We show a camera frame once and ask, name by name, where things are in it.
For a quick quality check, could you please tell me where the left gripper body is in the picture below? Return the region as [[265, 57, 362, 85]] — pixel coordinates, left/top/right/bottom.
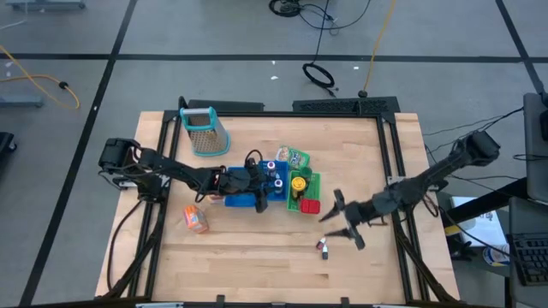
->
[[217, 160, 269, 214]]

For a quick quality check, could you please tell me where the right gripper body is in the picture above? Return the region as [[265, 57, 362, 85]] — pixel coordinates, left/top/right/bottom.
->
[[333, 188, 378, 252]]

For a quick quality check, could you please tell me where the red-lidded smoked paprika tin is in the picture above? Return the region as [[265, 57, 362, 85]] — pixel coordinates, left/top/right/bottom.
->
[[300, 198, 321, 215]]

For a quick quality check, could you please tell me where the yellow-lidded dark jar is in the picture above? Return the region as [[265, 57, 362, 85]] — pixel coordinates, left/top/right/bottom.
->
[[290, 175, 310, 200]]

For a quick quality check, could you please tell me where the green Apple Jacks cereal box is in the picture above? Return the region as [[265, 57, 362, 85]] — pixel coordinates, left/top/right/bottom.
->
[[275, 145, 312, 171]]

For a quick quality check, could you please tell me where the orange Mini Wheats cereal box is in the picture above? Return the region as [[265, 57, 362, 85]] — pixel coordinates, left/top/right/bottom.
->
[[182, 204, 211, 234]]

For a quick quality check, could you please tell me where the blue plastic basket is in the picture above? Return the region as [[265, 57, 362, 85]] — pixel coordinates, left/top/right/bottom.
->
[[258, 160, 290, 203], [225, 166, 260, 210]]

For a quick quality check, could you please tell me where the green plastic basket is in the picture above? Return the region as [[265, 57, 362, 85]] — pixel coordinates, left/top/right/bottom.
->
[[286, 169, 322, 215]]

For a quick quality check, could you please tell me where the teal-framed metal box grater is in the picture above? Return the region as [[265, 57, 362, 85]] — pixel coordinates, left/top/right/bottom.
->
[[178, 105, 232, 157]]

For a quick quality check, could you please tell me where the plain black control box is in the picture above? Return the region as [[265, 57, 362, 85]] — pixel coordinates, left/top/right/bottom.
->
[[187, 99, 265, 113]]

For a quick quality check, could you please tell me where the wide perforated black control box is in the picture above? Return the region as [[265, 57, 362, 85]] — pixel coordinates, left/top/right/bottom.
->
[[293, 97, 402, 116]]

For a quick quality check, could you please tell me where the white paper sheet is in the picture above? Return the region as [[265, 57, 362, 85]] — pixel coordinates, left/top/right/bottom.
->
[[449, 195, 509, 247]]

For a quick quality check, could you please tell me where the dark grey desk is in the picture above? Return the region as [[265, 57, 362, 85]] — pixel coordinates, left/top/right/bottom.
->
[[507, 196, 548, 308]]

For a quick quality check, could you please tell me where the black computer keyboard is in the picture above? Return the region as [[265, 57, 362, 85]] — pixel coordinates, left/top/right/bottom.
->
[[507, 233, 548, 287]]

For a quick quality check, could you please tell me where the grey monitor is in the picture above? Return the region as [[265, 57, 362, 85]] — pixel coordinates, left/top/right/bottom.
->
[[522, 92, 548, 202]]

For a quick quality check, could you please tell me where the grey-blue floor bar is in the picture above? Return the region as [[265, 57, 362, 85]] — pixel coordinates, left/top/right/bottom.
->
[[0, 94, 46, 108]]

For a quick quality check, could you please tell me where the grey-blue cart base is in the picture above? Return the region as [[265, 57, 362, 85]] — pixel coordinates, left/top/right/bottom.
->
[[6, 0, 86, 10]]

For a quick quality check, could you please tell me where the black coiled cable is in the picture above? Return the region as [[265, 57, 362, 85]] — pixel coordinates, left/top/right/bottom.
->
[[301, 0, 337, 98]]

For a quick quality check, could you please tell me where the long straight yellow cable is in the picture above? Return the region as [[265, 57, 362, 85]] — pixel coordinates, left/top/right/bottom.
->
[[361, 0, 399, 98]]

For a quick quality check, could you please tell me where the black cable bundle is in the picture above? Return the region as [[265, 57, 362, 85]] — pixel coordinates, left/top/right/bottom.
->
[[268, 0, 373, 32]]

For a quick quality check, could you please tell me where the looped yellow floor cable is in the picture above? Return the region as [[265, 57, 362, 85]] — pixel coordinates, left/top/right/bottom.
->
[[0, 44, 81, 110]]

